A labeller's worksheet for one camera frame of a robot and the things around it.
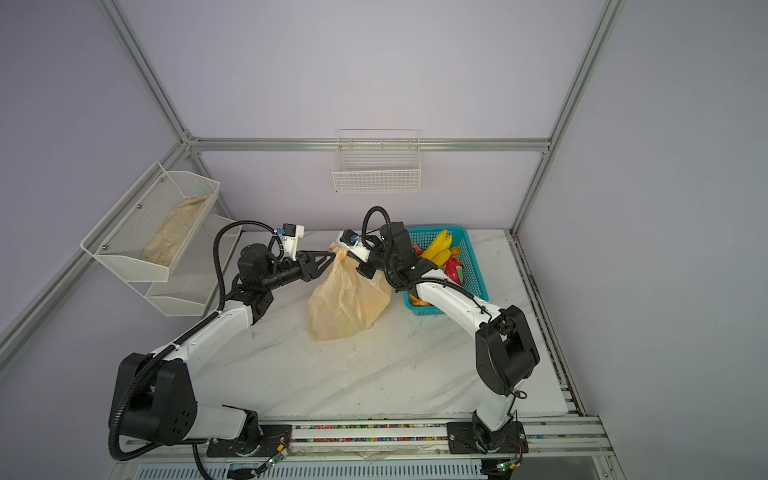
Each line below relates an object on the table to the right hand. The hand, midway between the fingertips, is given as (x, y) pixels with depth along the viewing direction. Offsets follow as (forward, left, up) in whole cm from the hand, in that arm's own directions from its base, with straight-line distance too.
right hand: (345, 247), depth 80 cm
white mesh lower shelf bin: (-3, +48, -13) cm, 50 cm away
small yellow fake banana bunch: (+13, -28, -15) cm, 34 cm away
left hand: (-3, +3, 0) cm, 4 cm away
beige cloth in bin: (-1, +47, +4) cm, 47 cm away
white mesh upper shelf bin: (+3, +54, +4) cm, 54 cm away
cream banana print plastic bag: (-10, 0, -12) cm, 16 cm away
